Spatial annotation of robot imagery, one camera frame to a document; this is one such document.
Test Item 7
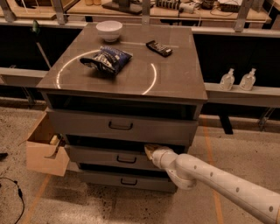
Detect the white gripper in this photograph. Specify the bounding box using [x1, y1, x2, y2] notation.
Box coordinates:
[144, 143, 178, 170]

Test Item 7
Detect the grey drawer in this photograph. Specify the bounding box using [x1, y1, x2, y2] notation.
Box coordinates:
[66, 144, 159, 172]
[47, 109, 198, 146]
[79, 171, 178, 193]

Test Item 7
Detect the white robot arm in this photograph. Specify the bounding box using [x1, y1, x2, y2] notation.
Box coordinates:
[144, 144, 280, 224]

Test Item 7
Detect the grey top drawer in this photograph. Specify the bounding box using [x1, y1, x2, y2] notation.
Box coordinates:
[47, 109, 198, 146]

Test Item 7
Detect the grey bottom drawer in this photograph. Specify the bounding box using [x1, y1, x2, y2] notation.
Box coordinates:
[79, 171, 178, 193]

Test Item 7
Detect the grey drawer cabinet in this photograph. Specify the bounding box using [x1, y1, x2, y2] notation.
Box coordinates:
[36, 23, 208, 194]

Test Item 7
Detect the blue chip bag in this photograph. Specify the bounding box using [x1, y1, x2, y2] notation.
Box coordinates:
[80, 45, 132, 76]

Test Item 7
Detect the dark snack bar packet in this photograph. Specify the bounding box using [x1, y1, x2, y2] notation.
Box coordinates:
[146, 40, 172, 57]

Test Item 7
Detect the clear sanitizer bottle left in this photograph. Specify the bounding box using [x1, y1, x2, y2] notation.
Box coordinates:
[220, 68, 235, 91]

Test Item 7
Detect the clear sanitizer bottle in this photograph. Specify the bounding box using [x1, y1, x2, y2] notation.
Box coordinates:
[239, 68, 256, 91]
[220, 68, 235, 91]

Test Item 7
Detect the cardboard box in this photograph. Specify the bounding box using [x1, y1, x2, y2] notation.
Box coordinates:
[24, 112, 70, 177]

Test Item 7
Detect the clear sanitizer bottle right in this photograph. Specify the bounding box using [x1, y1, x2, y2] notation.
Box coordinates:
[239, 68, 256, 91]

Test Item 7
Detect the white ceramic bowl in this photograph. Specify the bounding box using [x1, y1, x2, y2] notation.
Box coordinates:
[96, 20, 123, 42]

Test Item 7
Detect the power strip on bench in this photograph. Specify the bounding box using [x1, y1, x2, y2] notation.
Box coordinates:
[156, 0, 195, 13]

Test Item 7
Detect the wooden workbench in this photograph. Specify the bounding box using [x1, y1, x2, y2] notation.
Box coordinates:
[6, 0, 271, 24]

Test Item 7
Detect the grey metal rail shelf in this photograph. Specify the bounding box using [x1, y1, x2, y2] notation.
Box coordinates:
[0, 67, 280, 109]

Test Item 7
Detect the black floor cable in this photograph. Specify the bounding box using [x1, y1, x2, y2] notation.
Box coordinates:
[0, 177, 26, 224]

